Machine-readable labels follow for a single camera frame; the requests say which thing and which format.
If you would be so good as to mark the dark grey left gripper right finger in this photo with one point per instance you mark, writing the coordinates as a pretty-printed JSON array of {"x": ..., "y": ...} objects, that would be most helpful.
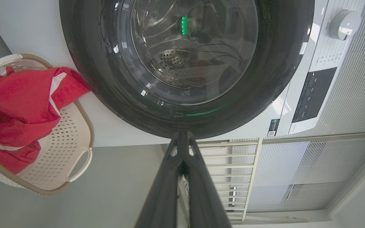
[{"x": 204, "y": 196}]

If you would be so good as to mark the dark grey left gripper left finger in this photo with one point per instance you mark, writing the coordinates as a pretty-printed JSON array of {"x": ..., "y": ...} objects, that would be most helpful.
[{"x": 163, "y": 196}]

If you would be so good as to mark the dark round washer door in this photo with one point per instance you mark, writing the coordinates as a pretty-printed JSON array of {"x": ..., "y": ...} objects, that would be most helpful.
[{"x": 100, "y": 79}]

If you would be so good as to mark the red and white garment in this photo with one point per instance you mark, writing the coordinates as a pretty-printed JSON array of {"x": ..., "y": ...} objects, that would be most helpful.
[{"x": 21, "y": 107}]

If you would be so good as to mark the cream perforated laundry basket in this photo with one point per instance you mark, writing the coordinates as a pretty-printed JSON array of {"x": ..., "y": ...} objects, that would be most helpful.
[{"x": 62, "y": 148}]

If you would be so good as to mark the washing machine drum opening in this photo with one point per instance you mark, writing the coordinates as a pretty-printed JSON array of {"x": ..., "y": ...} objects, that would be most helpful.
[{"x": 173, "y": 63}]

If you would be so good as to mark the black washing machine control panel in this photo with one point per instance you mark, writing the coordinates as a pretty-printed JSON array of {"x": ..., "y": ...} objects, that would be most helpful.
[{"x": 315, "y": 93}]

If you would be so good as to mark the white washing machine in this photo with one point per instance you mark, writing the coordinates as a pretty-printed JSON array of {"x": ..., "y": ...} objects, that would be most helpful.
[{"x": 36, "y": 28}]

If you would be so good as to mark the white washing machine dial knob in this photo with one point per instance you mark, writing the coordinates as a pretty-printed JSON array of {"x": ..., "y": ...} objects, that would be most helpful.
[{"x": 344, "y": 25}]

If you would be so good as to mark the white metal railing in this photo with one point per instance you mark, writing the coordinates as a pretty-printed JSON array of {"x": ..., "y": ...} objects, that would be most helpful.
[{"x": 252, "y": 171}]

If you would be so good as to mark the black QR code sticker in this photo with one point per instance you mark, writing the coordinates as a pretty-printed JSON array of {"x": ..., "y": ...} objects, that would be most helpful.
[{"x": 273, "y": 127}]

